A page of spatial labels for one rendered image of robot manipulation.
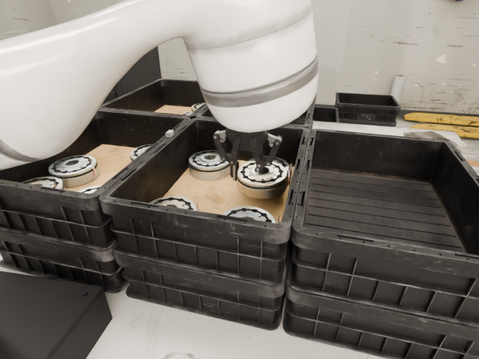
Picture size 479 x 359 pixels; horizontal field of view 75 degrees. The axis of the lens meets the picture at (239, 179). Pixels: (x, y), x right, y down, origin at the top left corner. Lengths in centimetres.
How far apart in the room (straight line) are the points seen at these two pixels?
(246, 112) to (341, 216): 46
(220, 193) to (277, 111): 48
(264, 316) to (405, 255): 26
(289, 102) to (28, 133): 18
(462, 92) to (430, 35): 72
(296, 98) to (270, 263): 31
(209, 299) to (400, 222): 38
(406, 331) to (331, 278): 14
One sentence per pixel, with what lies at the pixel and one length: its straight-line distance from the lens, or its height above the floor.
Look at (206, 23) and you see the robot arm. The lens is 21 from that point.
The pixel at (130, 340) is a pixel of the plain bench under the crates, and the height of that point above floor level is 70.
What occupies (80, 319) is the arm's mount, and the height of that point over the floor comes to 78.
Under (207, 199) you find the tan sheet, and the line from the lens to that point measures 66.
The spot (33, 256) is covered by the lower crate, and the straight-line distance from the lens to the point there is 74.
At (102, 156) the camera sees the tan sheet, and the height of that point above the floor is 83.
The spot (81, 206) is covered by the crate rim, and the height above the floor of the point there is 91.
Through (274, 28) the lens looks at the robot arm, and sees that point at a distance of 21.
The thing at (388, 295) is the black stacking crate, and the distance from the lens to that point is 51.
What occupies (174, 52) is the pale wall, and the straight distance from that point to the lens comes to 425.
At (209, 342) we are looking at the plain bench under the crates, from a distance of 59.
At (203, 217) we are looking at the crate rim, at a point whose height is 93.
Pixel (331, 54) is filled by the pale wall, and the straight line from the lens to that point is 389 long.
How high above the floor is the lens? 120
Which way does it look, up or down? 30 degrees down
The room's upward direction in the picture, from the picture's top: straight up
